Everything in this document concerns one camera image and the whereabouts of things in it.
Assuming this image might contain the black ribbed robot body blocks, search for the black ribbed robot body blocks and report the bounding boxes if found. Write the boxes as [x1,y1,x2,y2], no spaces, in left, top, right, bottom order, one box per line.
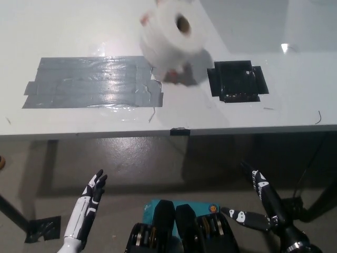
[125,199,240,253]

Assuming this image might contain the black floor tape patch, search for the black floor tape patch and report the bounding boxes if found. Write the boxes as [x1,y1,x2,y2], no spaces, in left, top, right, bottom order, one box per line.
[24,216,62,243]

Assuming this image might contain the small black tape piece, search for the small black tape piece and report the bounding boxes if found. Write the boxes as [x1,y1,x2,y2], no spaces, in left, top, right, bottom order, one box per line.
[170,127,191,137]

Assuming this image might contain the person's bare hand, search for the person's bare hand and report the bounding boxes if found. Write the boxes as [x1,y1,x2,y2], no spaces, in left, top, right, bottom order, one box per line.
[141,0,186,82]

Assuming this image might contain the black slanted pole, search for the black slanted pole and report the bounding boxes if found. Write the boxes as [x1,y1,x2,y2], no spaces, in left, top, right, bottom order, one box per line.
[0,193,29,232]

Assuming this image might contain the teal robot body top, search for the teal robot body top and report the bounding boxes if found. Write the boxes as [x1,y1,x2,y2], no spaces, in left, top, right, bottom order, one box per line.
[142,199,222,238]

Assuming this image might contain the black tape square patch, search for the black tape square patch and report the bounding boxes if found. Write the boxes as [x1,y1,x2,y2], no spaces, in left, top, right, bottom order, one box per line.
[206,60,270,103]

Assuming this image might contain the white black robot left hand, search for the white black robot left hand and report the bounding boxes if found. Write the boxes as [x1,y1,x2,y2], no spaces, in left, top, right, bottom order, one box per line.
[56,169,108,253]

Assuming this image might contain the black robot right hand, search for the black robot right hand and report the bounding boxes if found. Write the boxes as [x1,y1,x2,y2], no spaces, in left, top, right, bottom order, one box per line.
[220,160,313,253]

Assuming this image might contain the thin black cable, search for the thin black cable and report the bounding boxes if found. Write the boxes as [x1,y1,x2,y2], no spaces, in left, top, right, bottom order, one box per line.
[294,134,329,198]

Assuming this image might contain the white toilet paper roll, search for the white toilet paper roll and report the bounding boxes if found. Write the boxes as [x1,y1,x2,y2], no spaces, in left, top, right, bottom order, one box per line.
[138,0,207,80]

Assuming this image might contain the grey duct tape patch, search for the grey duct tape patch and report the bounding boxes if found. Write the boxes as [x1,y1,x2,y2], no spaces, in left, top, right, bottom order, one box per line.
[22,55,164,109]

